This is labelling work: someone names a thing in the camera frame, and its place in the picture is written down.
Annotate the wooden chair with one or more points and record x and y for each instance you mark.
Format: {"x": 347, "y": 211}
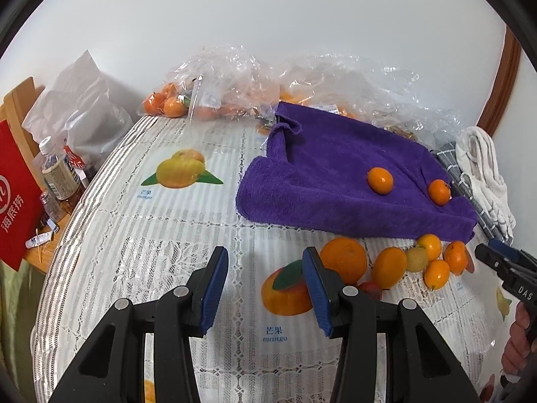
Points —
{"x": 21, "y": 100}

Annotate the white striped towel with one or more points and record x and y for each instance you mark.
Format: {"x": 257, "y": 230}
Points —
{"x": 486, "y": 168}

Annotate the yellow-orange kumquat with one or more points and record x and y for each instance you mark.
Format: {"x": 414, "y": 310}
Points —
{"x": 436, "y": 274}
{"x": 430, "y": 247}

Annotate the small red fruit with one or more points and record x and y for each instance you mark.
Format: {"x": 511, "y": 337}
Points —
{"x": 371, "y": 289}

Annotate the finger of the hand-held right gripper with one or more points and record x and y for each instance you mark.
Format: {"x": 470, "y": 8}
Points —
{"x": 493, "y": 258}
{"x": 505, "y": 247}

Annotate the small yellow-green fruit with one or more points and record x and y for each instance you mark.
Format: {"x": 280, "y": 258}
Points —
{"x": 416, "y": 259}

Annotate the white plastic bag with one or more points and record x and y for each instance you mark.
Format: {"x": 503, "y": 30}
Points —
{"x": 79, "y": 105}

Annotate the wooden side table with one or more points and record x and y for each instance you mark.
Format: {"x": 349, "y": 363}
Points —
{"x": 46, "y": 252}

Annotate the clear water bottle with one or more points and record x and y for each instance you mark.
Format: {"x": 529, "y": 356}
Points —
{"x": 56, "y": 172}

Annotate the grey checked cloth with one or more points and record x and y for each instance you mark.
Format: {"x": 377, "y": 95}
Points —
{"x": 465, "y": 176}

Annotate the pile of brown longans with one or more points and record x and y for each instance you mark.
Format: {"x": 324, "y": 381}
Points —
{"x": 396, "y": 128}

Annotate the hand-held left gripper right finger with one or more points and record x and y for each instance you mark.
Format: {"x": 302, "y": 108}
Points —
{"x": 317, "y": 298}

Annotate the small orange mandarin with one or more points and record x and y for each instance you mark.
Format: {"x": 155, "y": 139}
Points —
{"x": 389, "y": 266}
{"x": 380, "y": 180}
{"x": 439, "y": 192}
{"x": 456, "y": 257}

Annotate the person's right hand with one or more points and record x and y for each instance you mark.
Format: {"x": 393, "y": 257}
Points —
{"x": 518, "y": 352}

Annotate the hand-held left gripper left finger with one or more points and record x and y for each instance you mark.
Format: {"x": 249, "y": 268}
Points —
{"x": 214, "y": 291}

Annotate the pile of bagged mandarins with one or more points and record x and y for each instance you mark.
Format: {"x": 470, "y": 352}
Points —
{"x": 174, "y": 107}

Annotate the wooden door frame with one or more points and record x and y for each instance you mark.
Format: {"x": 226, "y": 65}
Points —
{"x": 501, "y": 84}

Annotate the fruit print lace tablecloth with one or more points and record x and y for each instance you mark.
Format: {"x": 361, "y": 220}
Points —
{"x": 168, "y": 239}

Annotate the purple towel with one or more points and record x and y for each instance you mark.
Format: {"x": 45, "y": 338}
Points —
{"x": 335, "y": 168}

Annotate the small white tube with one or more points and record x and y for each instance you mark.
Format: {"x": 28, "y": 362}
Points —
{"x": 40, "y": 239}

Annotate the large orange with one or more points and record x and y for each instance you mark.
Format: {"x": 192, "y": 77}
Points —
{"x": 343, "y": 260}

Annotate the clear plastic bag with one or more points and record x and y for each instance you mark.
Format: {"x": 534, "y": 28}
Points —
{"x": 222, "y": 79}
{"x": 356, "y": 79}

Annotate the green cloth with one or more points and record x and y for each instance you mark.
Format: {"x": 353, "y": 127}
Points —
{"x": 16, "y": 336}

